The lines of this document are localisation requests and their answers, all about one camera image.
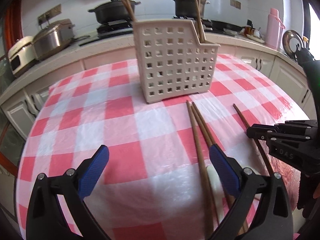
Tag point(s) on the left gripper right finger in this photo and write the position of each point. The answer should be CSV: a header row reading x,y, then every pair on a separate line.
x,y
273,216

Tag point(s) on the black stock pot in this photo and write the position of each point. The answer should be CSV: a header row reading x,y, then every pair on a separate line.
x,y
185,9

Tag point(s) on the stainless steel rice cooker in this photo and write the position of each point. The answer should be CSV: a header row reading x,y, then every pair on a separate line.
x,y
53,38

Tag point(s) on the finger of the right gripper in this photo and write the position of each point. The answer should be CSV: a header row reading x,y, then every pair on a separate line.
x,y
260,135
261,127

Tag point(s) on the white plastic spoon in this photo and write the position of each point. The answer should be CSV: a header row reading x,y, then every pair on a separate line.
x,y
218,194

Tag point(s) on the gold wall socket panel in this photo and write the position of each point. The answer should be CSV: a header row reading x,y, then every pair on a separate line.
x,y
45,17

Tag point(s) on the black frying pan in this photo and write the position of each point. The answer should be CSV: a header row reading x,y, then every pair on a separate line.
x,y
228,26

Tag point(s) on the white small oven appliance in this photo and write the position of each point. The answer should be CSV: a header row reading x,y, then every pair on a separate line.
x,y
22,56

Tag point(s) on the plate with cups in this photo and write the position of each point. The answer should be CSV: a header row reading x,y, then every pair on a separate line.
x,y
250,32

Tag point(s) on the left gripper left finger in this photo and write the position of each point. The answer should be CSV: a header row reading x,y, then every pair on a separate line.
x,y
45,218

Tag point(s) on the black kettle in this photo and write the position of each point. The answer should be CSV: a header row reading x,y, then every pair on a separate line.
x,y
310,67

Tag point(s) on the pink thermos bottle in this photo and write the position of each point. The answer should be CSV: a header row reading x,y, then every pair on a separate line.
x,y
275,29

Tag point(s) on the round steel pot lid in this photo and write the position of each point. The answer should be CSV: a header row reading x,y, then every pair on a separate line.
x,y
292,42

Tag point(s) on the dark brown wooden chopstick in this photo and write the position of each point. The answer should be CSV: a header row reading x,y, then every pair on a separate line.
x,y
258,144

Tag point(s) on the black casserole pot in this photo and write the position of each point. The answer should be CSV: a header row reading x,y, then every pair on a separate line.
x,y
111,11

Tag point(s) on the gold wall switch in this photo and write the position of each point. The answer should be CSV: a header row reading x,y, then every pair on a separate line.
x,y
236,4

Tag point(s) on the pink checkered tablecloth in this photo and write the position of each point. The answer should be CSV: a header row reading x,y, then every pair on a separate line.
x,y
150,188

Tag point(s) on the white perforated utensil basket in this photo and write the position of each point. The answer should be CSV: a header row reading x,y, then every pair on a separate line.
x,y
171,59

